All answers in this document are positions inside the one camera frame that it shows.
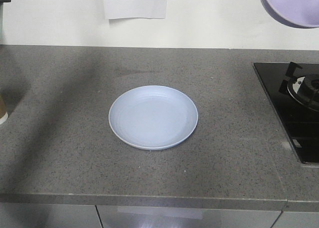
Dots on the brown paper cup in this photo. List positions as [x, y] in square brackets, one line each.
[3, 111]

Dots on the black gas stove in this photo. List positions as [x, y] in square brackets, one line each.
[293, 89]

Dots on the white paper sheet on wall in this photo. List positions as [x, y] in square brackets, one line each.
[122, 9]

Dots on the purple plastic bowl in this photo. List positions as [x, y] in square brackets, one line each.
[294, 13]

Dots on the light blue plate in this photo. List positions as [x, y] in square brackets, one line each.
[153, 117]

